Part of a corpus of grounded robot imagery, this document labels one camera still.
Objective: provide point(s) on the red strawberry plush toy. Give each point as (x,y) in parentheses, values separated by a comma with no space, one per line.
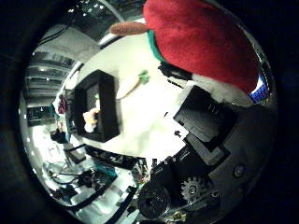
(202,40)

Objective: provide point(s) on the orange and white plush toy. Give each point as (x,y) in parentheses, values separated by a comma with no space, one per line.
(90,119)

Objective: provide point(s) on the black rectangular container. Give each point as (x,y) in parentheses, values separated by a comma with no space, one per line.
(107,109)

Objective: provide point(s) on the white radish plush toy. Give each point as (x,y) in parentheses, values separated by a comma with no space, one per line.
(127,88)

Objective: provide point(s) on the teal storage crate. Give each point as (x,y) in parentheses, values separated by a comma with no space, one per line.
(105,174)

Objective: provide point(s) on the person in white and red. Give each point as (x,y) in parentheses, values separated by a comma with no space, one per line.
(61,105)

